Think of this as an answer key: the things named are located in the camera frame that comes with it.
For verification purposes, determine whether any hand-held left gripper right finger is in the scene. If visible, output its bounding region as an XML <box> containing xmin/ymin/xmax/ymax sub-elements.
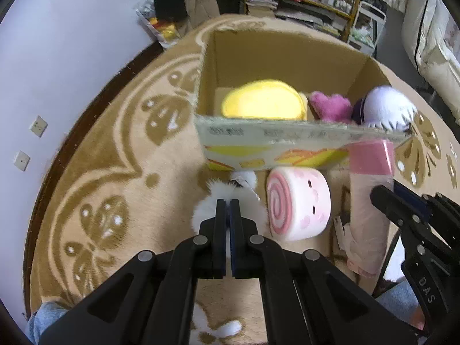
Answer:
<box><xmin>229</xmin><ymin>198</ymin><xmax>419</xmax><ymax>345</ymax></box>

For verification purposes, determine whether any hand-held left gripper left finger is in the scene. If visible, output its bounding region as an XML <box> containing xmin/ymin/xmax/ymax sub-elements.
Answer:
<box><xmin>38</xmin><ymin>198</ymin><xmax>231</xmax><ymax>345</ymax></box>

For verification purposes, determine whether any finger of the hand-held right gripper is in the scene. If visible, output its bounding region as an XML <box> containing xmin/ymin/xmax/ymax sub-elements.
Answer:
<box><xmin>393</xmin><ymin>180</ymin><xmax>434</xmax><ymax>221</ymax></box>
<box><xmin>370</xmin><ymin>185</ymin><xmax>425</xmax><ymax>231</ymax></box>

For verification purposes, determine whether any white fluffy plush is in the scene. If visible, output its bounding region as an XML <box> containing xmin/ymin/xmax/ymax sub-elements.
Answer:
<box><xmin>192</xmin><ymin>170</ymin><xmax>268</xmax><ymax>229</ymax></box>

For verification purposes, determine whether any long pink pouch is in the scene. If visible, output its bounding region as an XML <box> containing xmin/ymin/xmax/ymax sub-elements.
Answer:
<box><xmin>334</xmin><ymin>139</ymin><xmax>396</xmax><ymax>278</ymax></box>

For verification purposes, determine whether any pink roll cake plush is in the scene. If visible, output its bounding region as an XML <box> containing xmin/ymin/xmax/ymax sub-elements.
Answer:
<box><xmin>265</xmin><ymin>166</ymin><xmax>331</xmax><ymax>242</ymax></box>

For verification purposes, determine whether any purple-haired plush doll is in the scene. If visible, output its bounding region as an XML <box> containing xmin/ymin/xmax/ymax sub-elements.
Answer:
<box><xmin>351</xmin><ymin>85</ymin><xmax>418</xmax><ymax>132</ymax></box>

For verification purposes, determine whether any pink bear plush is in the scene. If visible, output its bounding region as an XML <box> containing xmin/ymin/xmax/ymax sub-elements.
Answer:
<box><xmin>309</xmin><ymin>91</ymin><xmax>354</xmax><ymax>123</ymax></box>

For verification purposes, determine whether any yellow plush toy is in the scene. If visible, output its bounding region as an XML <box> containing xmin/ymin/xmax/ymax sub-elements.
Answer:
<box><xmin>221</xmin><ymin>80</ymin><xmax>310</xmax><ymax>121</ymax></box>

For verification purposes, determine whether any cardboard box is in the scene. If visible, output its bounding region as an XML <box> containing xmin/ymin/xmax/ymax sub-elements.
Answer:
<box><xmin>194</xmin><ymin>29</ymin><xmax>417</xmax><ymax>171</ymax></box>

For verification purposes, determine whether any person's right leg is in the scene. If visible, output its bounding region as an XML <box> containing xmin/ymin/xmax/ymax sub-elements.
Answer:
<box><xmin>375</xmin><ymin>280</ymin><xmax>423</xmax><ymax>331</ymax></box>

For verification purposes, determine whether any person's leg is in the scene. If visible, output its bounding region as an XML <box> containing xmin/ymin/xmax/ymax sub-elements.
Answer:
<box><xmin>27</xmin><ymin>302</ymin><xmax>69</xmax><ymax>345</ymax></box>
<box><xmin>375</xmin><ymin>280</ymin><xmax>423</xmax><ymax>331</ymax></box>

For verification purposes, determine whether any beige patterned blanket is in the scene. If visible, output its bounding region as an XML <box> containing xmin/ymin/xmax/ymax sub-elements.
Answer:
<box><xmin>29</xmin><ymin>12</ymin><xmax>460</xmax><ymax>345</ymax></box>

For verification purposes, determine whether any white duvet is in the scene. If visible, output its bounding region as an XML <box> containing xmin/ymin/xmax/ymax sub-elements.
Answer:
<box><xmin>400</xmin><ymin>0</ymin><xmax>460</xmax><ymax>123</ymax></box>

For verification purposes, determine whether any pale green cloth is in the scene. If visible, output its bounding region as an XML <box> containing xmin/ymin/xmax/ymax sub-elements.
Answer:
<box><xmin>350</xmin><ymin>25</ymin><xmax>376</xmax><ymax>49</ymax></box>

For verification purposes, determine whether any white cart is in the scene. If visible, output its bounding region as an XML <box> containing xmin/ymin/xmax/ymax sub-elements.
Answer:
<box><xmin>348</xmin><ymin>0</ymin><xmax>389</xmax><ymax>58</ymax></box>

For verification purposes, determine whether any wooden shelf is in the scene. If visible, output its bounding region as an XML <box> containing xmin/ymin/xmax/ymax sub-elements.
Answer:
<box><xmin>242</xmin><ymin>0</ymin><xmax>369</xmax><ymax>44</ymax></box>

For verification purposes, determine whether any person's left leg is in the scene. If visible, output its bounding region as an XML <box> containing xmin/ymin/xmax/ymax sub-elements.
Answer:
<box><xmin>27</xmin><ymin>302</ymin><xmax>69</xmax><ymax>345</ymax></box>

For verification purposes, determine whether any plastic snack bag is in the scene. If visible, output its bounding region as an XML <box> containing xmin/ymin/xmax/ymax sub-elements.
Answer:
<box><xmin>136</xmin><ymin>0</ymin><xmax>184</xmax><ymax>49</ymax></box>

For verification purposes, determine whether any pile of papers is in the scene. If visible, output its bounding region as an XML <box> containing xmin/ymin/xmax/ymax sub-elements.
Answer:
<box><xmin>275</xmin><ymin>0</ymin><xmax>351</xmax><ymax>40</ymax></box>

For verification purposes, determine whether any stack of books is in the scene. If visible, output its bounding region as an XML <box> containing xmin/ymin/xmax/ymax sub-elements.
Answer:
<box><xmin>245</xmin><ymin>0</ymin><xmax>279</xmax><ymax>17</ymax></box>

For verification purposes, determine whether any white wall socket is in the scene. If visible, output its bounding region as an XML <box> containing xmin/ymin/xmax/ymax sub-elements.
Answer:
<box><xmin>12</xmin><ymin>150</ymin><xmax>31</xmax><ymax>172</ymax></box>
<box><xmin>30</xmin><ymin>115</ymin><xmax>48</xmax><ymax>138</ymax></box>

